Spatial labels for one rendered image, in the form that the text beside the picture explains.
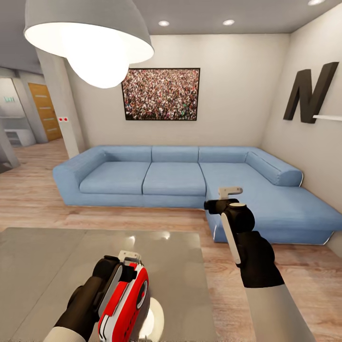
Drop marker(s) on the decorative sign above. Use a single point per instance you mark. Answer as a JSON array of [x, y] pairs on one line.
[[310, 103]]

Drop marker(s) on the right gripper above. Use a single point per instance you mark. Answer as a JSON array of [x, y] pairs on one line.
[[214, 205]]

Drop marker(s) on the door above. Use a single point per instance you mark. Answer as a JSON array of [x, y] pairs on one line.
[[46, 111]]

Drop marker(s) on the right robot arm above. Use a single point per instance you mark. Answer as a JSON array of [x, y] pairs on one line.
[[274, 313]]

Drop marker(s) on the picture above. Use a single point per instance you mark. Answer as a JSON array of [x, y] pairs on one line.
[[161, 94]]

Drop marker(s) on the radio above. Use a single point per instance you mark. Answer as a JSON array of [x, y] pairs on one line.
[[121, 312]]

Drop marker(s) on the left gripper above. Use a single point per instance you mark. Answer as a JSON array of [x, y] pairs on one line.
[[128, 274]]

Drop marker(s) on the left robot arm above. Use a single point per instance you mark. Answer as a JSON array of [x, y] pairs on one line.
[[88, 302]]

